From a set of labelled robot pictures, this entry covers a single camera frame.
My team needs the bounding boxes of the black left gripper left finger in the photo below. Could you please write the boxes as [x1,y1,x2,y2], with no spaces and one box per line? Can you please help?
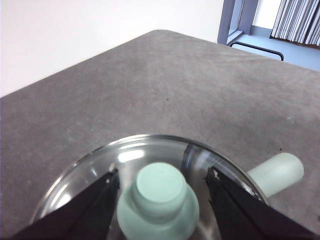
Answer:
[9,167,121,240]

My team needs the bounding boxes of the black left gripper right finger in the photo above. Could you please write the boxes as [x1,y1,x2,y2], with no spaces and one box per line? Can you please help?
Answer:
[204,166,320,240]

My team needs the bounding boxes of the glass pot lid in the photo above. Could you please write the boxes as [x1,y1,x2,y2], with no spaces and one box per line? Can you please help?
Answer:
[31,134,270,240]

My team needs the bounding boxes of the white vertical blinds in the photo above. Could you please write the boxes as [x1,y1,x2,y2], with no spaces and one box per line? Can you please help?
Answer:
[269,0,320,47]

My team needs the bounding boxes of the mint green pot with handle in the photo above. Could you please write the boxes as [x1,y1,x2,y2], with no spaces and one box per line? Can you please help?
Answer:
[246,152,305,198]

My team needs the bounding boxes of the black metal tube frame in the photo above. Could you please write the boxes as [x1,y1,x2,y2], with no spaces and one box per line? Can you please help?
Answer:
[229,41,285,62]

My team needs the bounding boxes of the blue-grey window frame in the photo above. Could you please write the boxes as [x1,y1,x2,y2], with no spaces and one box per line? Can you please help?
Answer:
[216,0,260,46]

